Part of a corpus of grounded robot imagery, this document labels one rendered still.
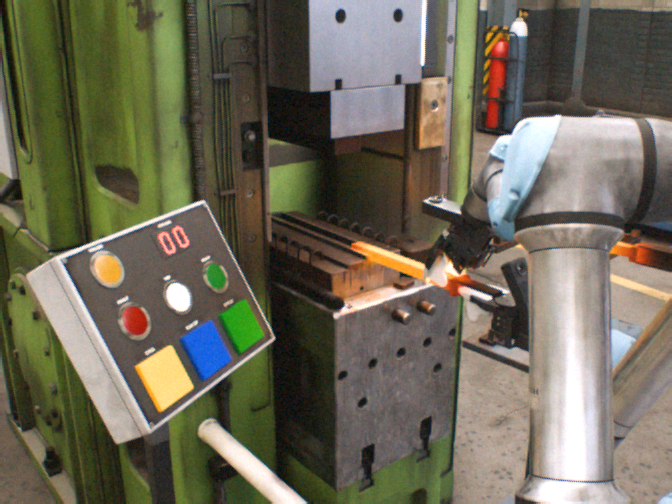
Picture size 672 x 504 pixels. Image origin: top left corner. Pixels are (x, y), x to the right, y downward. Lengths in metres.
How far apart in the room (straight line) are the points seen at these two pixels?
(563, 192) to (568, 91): 10.12
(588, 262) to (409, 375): 1.00
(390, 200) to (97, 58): 0.79
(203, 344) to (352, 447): 0.63
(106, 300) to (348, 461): 0.82
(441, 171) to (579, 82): 8.91
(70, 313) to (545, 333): 0.64
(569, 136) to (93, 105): 1.22
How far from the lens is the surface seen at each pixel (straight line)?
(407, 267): 1.50
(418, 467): 1.90
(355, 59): 1.47
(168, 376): 1.09
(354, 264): 1.56
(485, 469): 2.63
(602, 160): 0.79
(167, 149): 1.42
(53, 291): 1.08
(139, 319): 1.09
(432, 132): 1.82
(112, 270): 1.09
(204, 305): 1.19
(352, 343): 1.55
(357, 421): 1.66
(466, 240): 1.37
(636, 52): 10.29
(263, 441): 1.79
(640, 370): 1.09
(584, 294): 0.77
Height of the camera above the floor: 1.53
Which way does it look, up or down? 20 degrees down
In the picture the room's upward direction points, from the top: straight up
